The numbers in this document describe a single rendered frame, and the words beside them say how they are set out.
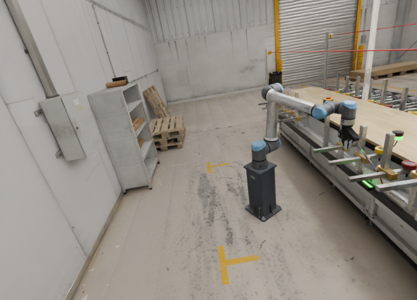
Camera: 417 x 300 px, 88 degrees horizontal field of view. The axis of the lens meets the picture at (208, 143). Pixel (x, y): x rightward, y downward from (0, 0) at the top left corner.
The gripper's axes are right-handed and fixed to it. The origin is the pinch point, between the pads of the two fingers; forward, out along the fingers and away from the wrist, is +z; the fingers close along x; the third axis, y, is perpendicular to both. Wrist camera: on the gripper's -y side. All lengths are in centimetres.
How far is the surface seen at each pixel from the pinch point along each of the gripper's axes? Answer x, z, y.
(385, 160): -14.7, 2.7, -18.5
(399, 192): -32, 35, -17
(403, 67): -612, 71, 613
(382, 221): -40, 80, 0
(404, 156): -35.2, 6.8, -12.2
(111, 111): 225, -32, 145
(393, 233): -38, 80, -14
